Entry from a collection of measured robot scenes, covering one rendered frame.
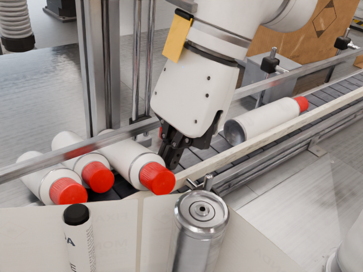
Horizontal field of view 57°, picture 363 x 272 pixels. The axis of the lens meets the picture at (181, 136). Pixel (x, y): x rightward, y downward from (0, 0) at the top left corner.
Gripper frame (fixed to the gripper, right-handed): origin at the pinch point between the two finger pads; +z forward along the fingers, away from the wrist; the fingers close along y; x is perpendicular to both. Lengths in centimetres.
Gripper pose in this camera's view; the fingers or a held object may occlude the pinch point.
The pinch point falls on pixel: (169, 155)
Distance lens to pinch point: 47.4
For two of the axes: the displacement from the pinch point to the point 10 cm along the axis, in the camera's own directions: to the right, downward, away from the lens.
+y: 6.3, 4.9, -6.0
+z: -3.5, 8.7, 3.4
